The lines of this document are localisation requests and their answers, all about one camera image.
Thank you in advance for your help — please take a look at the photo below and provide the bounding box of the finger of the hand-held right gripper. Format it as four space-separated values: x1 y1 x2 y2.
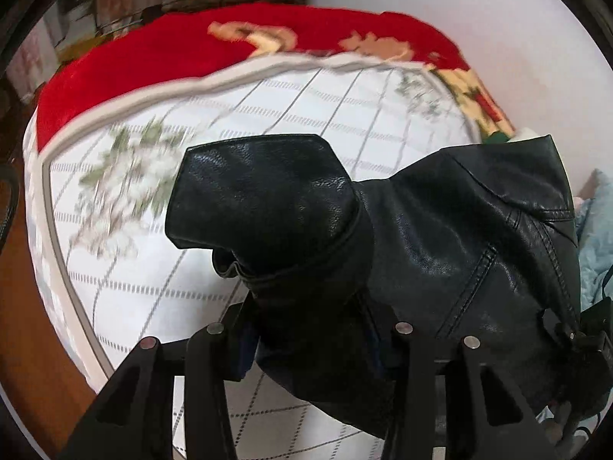
541 307 582 348

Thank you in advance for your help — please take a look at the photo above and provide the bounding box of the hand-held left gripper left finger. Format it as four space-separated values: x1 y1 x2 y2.
57 297 262 460

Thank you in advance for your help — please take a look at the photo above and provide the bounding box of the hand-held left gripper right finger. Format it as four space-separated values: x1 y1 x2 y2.
366 321 561 460

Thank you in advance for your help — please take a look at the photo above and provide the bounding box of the black leather jacket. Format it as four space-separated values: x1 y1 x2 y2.
164 133 582 439

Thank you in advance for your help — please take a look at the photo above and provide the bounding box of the white floral quilted mat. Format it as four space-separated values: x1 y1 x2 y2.
41 53 484 460

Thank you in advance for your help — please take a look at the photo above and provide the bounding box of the light blue duvet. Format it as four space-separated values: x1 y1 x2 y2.
572 168 613 312

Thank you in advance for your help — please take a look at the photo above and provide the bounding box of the white diamond-pattern mattress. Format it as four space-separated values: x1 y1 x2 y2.
21 105 101 389

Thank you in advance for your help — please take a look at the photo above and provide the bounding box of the red floral blanket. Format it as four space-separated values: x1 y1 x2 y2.
36 2 518 154

